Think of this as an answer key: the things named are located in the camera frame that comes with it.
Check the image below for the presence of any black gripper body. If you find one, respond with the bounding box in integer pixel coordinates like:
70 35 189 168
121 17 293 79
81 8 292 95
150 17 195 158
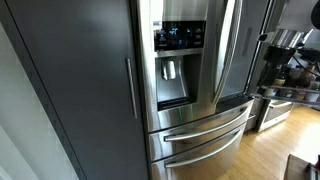
263 45 298 67

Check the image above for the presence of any dark bottle with label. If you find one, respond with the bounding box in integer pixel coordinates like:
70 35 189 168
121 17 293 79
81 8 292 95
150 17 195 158
273 66 288 88

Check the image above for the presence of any open refrigerator door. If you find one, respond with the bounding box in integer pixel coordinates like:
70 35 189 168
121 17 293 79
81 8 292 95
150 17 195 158
244 0 320 109

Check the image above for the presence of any clear door bin with bottles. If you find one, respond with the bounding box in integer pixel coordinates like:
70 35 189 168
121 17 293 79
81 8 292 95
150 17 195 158
249 83 320 108

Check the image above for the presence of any brown bottle orange label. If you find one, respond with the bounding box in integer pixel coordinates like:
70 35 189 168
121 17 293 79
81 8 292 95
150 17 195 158
295 67 316 90

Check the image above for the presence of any stainless steel oven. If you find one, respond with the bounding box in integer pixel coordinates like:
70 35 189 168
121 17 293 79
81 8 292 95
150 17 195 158
255 99 295 133

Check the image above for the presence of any stainless steel refrigerator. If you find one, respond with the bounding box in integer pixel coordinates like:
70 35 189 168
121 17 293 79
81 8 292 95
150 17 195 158
131 0 278 180

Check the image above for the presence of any shallow stainless freezer drawer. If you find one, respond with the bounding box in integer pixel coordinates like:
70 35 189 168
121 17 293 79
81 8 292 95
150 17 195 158
148 98 256 163

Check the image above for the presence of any black water dispenser panel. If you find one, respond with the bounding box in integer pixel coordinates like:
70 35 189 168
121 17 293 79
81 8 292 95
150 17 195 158
152 20 207 112

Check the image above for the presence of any brown box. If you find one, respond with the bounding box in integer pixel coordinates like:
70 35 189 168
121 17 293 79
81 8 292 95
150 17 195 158
283 153 320 180

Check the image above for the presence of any deep stainless freezer drawer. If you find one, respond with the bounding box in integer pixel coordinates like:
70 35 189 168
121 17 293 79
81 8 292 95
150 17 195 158
149 121 249 180

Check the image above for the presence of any dark grey cabinet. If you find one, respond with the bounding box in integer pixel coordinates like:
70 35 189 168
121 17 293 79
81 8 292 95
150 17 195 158
0 0 149 180

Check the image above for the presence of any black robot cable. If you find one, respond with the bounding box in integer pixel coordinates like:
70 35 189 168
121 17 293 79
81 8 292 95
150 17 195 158
292 54 320 78

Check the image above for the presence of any curved refrigerator door handle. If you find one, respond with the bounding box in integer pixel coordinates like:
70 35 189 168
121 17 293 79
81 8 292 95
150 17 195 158
211 0 244 106

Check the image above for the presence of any silver cabinet handle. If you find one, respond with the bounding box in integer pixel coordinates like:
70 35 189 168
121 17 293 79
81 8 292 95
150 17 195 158
125 57 138 120

